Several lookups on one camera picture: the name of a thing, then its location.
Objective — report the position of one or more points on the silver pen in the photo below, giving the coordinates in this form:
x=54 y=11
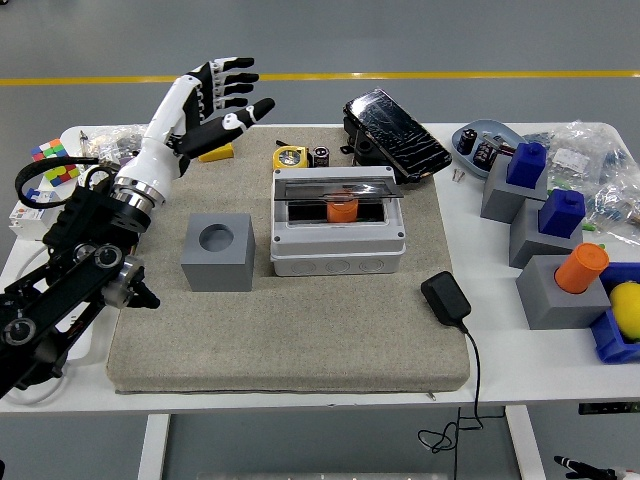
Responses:
x=84 y=147

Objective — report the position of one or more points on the smoky transparent box lid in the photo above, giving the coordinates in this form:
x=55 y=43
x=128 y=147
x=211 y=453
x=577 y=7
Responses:
x=300 y=191

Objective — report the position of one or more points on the yellow chrome tape measure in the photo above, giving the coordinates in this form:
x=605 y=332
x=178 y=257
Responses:
x=290 y=157

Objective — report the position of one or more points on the clear plastic bag of parts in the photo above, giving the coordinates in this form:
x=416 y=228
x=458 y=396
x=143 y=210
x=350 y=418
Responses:
x=570 y=160
x=615 y=200

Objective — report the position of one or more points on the white blue circuit breaker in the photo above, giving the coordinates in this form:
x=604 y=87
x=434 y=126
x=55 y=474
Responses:
x=22 y=222

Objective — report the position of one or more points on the white table leg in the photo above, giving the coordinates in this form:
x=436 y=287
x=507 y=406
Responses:
x=525 y=445
x=152 y=445

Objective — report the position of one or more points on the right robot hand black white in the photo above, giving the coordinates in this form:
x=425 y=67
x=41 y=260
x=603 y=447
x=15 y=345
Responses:
x=580 y=466

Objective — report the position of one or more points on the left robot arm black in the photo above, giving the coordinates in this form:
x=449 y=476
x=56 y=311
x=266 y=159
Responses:
x=65 y=280

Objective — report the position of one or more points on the yellow ball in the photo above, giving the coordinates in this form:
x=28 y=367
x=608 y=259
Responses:
x=627 y=310

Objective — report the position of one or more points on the black power adapter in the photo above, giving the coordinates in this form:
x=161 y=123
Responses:
x=445 y=297

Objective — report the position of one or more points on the orange cylinder battery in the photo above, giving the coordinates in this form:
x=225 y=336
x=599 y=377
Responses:
x=342 y=212
x=580 y=267

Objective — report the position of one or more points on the grey electrical junction box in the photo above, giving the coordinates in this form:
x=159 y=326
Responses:
x=335 y=250

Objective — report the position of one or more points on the black stand box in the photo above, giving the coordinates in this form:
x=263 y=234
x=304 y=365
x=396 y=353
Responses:
x=367 y=147

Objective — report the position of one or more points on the white power strip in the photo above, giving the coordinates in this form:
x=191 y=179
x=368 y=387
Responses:
x=85 y=340

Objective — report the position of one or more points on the black table control panel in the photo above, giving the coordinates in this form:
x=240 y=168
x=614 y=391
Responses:
x=607 y=408

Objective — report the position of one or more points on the black phone with cracked screen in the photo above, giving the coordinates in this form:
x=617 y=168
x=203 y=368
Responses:
x=395 y=132

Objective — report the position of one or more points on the colourful puzzle cube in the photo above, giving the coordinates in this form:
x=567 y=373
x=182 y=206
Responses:
x=50 y=150

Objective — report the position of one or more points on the black capacitor in dish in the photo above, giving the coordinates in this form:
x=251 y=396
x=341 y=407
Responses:
x=468 y=141

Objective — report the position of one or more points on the blue plastic bin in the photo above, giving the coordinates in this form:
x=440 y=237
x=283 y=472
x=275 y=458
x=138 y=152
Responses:
x=607 y=340

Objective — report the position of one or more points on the dark striped capacitor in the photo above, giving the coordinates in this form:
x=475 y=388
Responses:
x=484 y=152

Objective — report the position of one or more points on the grey block with round hole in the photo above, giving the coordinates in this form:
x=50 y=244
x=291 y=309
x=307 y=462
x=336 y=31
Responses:
x=220 y=270

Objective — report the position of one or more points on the grey-brown mat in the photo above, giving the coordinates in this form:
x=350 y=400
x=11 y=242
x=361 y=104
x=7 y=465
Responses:
x=300 y=325

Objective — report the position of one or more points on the blue-grey dish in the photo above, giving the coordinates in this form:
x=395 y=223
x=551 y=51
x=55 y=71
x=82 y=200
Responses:
x=469 y=164

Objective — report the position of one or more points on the blue block battery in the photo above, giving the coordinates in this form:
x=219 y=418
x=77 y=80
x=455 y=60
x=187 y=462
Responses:
x=562 y=212
x=525 y=165

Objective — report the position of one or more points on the silver red small part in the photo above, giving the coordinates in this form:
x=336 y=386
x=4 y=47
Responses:
x=505 y=147

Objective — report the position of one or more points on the grey block holder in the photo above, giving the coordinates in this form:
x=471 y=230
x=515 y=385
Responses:
x=550 y=305
x=500 y=200
x=530 y=245

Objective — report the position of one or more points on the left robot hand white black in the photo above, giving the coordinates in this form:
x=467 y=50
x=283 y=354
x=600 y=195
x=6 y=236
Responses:
x=160 y=130

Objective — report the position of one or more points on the black cylindrical capacitor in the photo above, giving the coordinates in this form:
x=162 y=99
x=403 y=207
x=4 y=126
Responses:
x=321 y=157

